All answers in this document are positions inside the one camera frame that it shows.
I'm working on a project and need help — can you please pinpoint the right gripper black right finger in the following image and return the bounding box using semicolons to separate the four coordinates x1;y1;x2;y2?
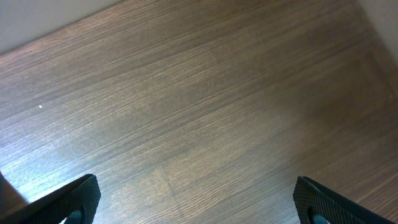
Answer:
293;176;394;224

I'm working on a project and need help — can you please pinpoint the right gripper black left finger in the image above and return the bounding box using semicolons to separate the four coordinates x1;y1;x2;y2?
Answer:
1;174;101;224

